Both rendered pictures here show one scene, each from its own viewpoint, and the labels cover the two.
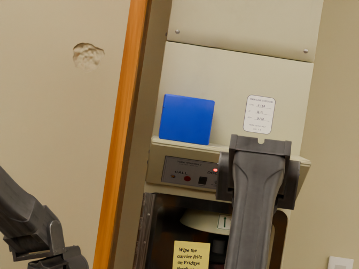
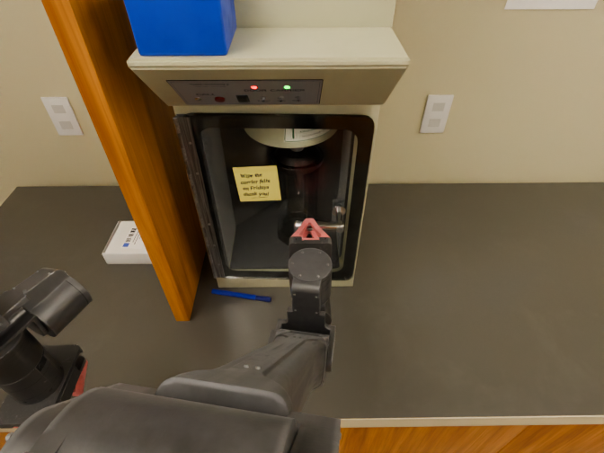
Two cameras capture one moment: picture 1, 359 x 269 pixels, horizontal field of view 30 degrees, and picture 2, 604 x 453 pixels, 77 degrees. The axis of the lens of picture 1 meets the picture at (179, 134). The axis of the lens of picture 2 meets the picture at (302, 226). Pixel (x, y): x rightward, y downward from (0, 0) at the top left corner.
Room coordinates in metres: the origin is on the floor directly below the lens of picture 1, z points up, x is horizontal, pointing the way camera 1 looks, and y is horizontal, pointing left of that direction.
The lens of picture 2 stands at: (0.88, -0.16, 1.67)
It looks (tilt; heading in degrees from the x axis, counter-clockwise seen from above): 44 degrees down; 2
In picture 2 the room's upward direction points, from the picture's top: straight up
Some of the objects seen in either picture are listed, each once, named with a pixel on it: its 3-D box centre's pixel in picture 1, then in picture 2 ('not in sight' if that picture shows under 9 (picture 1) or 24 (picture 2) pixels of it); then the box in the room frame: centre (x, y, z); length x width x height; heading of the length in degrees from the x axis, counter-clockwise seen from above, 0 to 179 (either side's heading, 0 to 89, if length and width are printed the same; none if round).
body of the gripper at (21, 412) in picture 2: not in sight; (31, 375); (1.08, 0.19, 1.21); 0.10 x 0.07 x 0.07; 3
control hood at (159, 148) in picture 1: (225, 171); (272, 82); (1.37, -0.10, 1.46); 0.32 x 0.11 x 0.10; 92
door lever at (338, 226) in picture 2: not in sight; (320, 219); (1.39, -0.18, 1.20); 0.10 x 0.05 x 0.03; 90
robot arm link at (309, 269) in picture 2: not in sight; (304, 309); (1.17, -0.15, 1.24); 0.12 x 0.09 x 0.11; 172
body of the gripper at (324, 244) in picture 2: not in sight; (310, 273); (1.26, -0.16, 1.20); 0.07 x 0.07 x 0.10; 2
